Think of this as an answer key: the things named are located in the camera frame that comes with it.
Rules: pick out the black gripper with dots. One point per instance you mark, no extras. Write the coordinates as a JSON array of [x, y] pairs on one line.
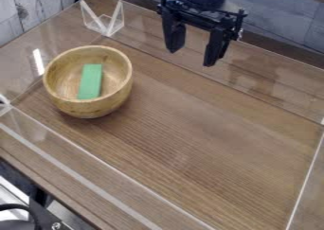
[[203, 13]]

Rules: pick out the green rectangular block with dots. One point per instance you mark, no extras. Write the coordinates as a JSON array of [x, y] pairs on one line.
[[92, 77]]

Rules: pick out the wooden bowl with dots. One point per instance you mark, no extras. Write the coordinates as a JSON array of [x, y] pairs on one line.
[[62, 80]]

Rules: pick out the clear acrylic corner bracket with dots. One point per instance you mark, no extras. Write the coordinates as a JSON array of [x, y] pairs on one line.
[[104, 24]]

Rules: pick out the clear acrylic tray wall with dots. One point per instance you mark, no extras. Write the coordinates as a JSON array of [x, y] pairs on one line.
[[211, 149]]

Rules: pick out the black metal clamp bracket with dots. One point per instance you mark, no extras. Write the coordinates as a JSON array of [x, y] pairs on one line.
[[46, 220]]

